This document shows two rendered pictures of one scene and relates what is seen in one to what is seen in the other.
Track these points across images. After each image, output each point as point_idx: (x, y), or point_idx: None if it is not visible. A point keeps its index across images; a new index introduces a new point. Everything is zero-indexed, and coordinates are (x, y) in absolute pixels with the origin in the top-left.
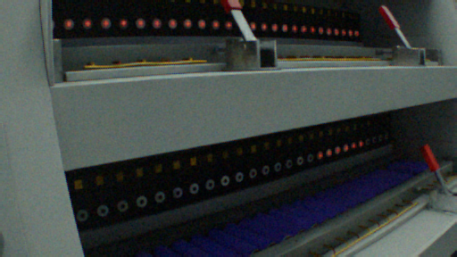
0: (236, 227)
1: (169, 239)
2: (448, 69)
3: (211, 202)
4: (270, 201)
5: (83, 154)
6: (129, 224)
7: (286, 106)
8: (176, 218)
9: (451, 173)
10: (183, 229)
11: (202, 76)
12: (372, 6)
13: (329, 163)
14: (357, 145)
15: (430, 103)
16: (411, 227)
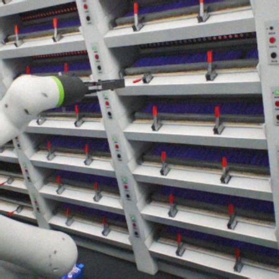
0: (168, 57)
1: (156, 55)
2: (221, 22)
3: (171, 47)
4: (187, 51)
5: (109, 45)
6: (151, 49)
7: (139, 39)
8: (162, 50)
9: (253, 65)
10: (160, 53)
11: (121, 35)
12: None
13: (220, 42)
14: (239, 35)
15: None
16: (193, 77)
